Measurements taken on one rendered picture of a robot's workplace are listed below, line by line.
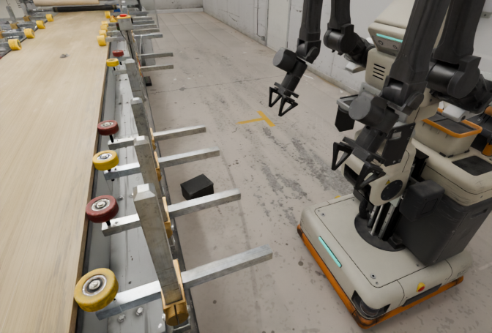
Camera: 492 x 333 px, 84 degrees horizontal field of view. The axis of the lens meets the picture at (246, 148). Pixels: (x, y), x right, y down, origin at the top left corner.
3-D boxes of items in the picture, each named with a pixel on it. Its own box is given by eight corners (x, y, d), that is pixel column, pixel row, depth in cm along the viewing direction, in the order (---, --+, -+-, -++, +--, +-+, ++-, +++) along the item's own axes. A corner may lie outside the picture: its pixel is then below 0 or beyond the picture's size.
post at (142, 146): (175, 251, 95) (147, 133, 69) (176, 260, 93) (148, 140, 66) (165, 255, 94) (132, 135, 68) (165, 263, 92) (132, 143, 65)
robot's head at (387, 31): (410, 25, 96) (397, -10, 87) (469, 38, 80) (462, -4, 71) (378, 56, 98) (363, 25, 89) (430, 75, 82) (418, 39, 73)
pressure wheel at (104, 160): (99, 189, 99) (89, 163, 92) (102, 175, 105) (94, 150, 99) (123, 184, 100) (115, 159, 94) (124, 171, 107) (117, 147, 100)
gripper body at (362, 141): (366, 160, 65) (384, 133, 63) (340, 141, 73) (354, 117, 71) (383, 166, 68) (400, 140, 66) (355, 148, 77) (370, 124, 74)
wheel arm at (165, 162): (218, 153, 116) (217, 144, 114) (220, 157, 113) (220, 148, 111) (106, 176, 103) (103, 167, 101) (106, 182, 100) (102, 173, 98)
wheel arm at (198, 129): (204, 130, 137) (203, 123, 134) (206, 133, 134) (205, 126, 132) (110, 148, 124) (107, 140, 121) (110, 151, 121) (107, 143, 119)
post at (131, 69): (157, 159, 131) (133, 57, 104) (157, 163, 128) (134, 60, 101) (148, 160, 130) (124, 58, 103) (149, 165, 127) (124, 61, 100)
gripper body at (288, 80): (283, 94, 99) (293, 75, 96) (272, 85, 107) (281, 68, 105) (297, 99, 102) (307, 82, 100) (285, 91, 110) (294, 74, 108)
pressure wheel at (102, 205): (102, 246, 79) (89, 218, 72) (93, 229, 84) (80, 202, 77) (129, 230, 83) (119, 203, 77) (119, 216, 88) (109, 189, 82)
